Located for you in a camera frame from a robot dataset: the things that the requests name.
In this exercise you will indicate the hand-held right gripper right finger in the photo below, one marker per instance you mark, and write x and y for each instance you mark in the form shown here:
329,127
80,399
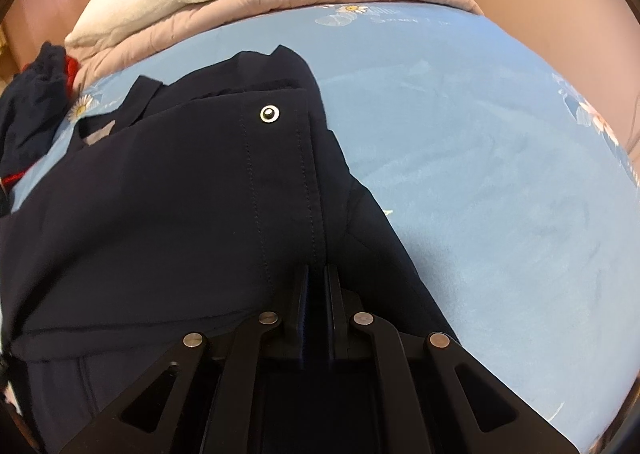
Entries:
331,314

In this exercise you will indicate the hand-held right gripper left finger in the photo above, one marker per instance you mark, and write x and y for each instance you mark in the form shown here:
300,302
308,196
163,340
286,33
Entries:
304,314

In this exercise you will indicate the navy collared shirt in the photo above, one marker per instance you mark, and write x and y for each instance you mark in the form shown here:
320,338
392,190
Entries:
175,209

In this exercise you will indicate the blue floral blanket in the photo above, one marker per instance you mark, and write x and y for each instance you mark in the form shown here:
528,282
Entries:
475,184

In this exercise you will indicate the small red garment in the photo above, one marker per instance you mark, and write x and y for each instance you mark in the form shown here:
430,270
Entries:
73,68

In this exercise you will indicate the crumpled navy garment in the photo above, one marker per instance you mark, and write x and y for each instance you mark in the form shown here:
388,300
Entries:
30,113

